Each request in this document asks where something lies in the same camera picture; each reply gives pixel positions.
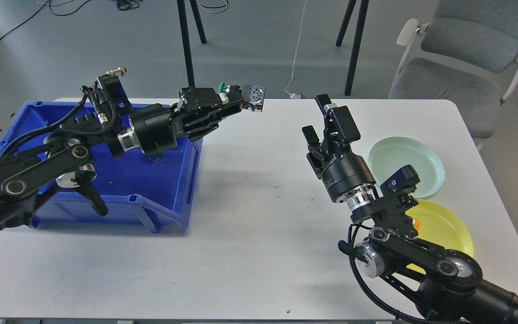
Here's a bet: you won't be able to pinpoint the black tripod right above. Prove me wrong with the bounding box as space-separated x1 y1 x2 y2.
335 0 369 96

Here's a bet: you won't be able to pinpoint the yellow push button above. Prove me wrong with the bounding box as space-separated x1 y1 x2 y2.
412 219 421 229

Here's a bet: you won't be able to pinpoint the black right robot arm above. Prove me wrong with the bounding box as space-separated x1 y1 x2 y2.
302 94 518 324

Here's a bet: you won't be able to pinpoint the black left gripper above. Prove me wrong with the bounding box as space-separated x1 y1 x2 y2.
128 86 243 155

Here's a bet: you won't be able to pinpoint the yellow plate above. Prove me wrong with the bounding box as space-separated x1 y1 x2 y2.
406 199 474 257

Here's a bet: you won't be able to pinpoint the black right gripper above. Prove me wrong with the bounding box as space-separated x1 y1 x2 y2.
302 94 376 203

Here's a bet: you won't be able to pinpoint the white cable with plug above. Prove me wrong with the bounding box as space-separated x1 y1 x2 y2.
284 0 307 99

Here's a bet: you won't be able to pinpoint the green push button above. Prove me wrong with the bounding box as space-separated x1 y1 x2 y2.
146 153 164 164
218 82 266 112

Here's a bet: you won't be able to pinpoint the black tripod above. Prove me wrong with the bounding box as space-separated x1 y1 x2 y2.
177 0 207 88
335 0 369 96

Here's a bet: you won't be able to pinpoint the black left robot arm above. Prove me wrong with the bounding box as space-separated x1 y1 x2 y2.
0 67 263 230

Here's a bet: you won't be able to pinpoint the black floor cables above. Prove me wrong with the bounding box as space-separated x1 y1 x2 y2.
0 0 228 72

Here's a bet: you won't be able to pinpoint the black tripod left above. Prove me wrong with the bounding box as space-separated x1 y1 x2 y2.
177 0 207 88

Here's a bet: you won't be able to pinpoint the light green plate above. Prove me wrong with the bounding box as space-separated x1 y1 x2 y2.
366 137 446 199

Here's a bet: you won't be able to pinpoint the blue plastic storage bin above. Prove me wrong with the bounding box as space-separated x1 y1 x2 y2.
0 101 203 233

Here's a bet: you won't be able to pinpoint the grey office chair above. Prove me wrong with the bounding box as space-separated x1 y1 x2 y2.
388 0 518 150

